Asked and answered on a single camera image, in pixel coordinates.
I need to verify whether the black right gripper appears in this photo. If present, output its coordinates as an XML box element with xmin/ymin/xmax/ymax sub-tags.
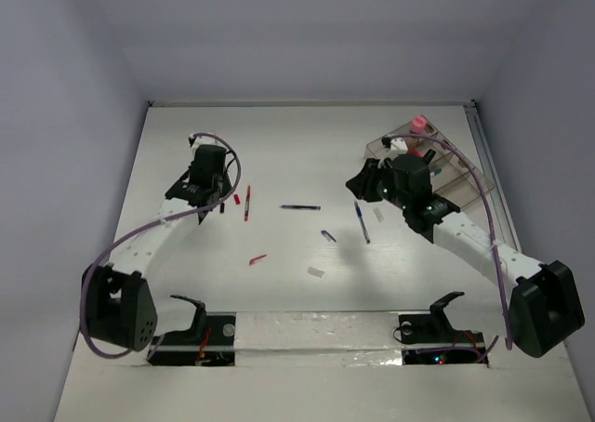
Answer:
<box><xmin>347</xmin><ymin>156</ymin><xmax>411</xmax><ymax>210</ymax></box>

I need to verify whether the blue ballpoint pen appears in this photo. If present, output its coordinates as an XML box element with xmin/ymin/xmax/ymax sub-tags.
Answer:
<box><xmin>354</xmin><ymin>201</ymin><xmax>371</xmax><ymax>244</ymax></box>

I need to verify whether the red gel pen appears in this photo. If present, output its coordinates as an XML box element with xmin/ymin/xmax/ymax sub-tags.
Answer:
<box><xmin>244</xmin><ymin>184</ymin><xmax>251</xmax><ymax>222</ymax></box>

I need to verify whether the pink cap black highlighter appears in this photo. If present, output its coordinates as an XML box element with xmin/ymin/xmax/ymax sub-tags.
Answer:
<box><xmin>407</xmin><ymin>148</ymin><xmax>424</xmax><ymax>158</ymax></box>

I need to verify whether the orange cap black highlighter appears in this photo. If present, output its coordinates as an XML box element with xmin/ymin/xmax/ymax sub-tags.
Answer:
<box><xmin>423</xmin><ymin>149</ymin><xmax>436</xmax><ymax>165</ymax></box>

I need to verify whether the blue pen cap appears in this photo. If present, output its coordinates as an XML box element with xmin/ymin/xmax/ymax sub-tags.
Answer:
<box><xmin>321</xmin><ymin>230</ymin><xmax>337</xmax><ymax>243</ymax></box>

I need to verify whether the pink cap sticker bottle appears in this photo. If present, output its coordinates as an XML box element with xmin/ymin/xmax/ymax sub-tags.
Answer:
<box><xmin>405</xmin><ymin>115</ymin><xmax>428</xmax><ymax>150</ymax></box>

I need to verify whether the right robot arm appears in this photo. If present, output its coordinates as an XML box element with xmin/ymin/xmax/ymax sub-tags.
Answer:
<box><xmin>346</xmin><ymin>154</ymin><xmax>585</xmax><ymax>358</ymax></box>

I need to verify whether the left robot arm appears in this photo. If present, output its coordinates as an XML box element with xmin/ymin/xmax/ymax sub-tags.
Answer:
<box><xmin>79</xmin><ymin>133</ymin><xmax>239</xmax><ymax>360</ymax></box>

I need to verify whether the purple gel pen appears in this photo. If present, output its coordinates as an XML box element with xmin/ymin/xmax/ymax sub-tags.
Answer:
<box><xmin>280</xmin><ymin>204</ymin><xmax>322</xmax><ymax>211</ymax></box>

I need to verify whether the clear acrylic organizer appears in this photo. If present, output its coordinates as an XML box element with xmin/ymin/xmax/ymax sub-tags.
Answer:
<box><xmin>364</xmin><ymin>115</ymin><xmax>495</xmax><ymax>209</ymax></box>

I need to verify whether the red pen cap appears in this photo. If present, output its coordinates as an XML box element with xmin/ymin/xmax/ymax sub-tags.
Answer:
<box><xmin>248</xmin><ymin>255</ymin><xmax>267</xmax><ymax>266</ymax></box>

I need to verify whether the white foam front board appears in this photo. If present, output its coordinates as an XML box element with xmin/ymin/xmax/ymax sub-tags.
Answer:
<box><xmin>55</xmin><ymin>308</ymin><xmax>595</xmax><ymax>422</ymax></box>

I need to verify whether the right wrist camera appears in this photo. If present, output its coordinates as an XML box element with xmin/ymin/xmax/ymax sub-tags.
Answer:
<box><xmin>381</xmin><ymin>136</ymin><xmax>409</xmax><ymax>158</ymax></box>

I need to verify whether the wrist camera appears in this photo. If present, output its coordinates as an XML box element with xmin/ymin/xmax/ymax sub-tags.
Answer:
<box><xmin>381</xmin><ymin>136</ymin><xmax>409</xmax><ymax>158</ymax></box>
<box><xmin>189</xmin><ymin>133</ymin><xmax>220</xmax><ymax>150</ymax></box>

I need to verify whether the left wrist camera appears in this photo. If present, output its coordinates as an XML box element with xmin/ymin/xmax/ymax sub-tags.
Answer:
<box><xmin>189</xmin><ymin>133</ymin><xmax>220</xmax><ymax>150</ymax></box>

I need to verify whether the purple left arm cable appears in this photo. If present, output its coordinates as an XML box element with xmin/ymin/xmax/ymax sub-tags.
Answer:
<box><xmin>78</xmin><ymin>131</ymin><xmax>243</xmax><ymax>359</ymax></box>

